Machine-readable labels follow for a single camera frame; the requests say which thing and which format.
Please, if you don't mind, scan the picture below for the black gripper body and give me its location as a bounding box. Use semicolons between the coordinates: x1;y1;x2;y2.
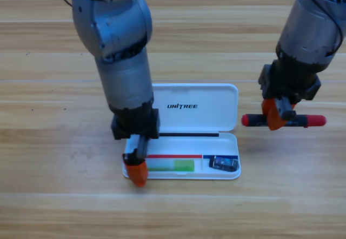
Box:
110;102;161;159
258;58;322;121

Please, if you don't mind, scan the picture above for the black marker with red cap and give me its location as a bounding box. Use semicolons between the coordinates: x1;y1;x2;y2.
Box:
241;114;327;129

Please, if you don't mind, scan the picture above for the white Unitree pencil case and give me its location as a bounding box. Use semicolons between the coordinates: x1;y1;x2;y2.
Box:
122;83;241;181

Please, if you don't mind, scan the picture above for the dark blue eraser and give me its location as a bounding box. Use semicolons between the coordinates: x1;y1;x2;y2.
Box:
208;155;240;172

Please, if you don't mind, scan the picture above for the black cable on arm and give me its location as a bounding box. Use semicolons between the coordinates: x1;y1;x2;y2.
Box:
304;0;344;58

